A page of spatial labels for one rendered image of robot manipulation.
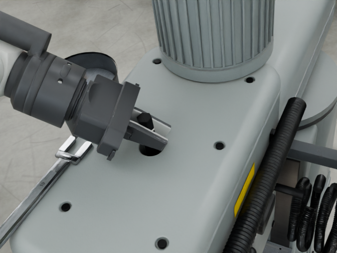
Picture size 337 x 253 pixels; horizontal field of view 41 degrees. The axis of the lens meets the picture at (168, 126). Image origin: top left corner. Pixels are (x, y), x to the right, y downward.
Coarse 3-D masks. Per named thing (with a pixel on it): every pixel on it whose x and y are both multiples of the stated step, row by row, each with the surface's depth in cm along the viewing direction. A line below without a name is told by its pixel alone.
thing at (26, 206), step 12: (72, 144) 67; (84, 144) 66; (60, 156) 65; (72, 156) 65; (60, 168) 63; (48, 180) 62; (36, 192) 61; (24, 204) 60; (36, 204) 60; (12, 216) 58; (24, 216) 58; (0, 228) 57; (12, 228) 57; (0, 240) 56
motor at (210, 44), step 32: (160, 0) 67; (192, 0) 63; (224, 0) 63; (256, 0) 65; (160, 32) 73; (192, 32) 67; (224, 32) 67; (256, 32) 69; (192, 64) 71; (224, 64) 70; (256, 64) 73
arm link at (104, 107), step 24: (48, 72) 56; (72, 72) 58; (48, 96) 56; (72, 96) 56; (96, 96) 59; (120, 96) 61; (48, 120) 58; (72, 120) 59; (96, 120) 57; (120, 120) 58; (96, 144) 60
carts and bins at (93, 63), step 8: (72, 56) 307; (80, 56) 308; (88, 56) 309; (96, 56) 307; (104, 56) 304; (80, 64) 312; (88, 64) 313; (96, 64) 312; (104, 64) 309; (112, 64) 302; (88, 72) 311; (96, 72) 310; (104, 72) 309; (112, 72) 308; (88, 80) 305; (72, 128) 302
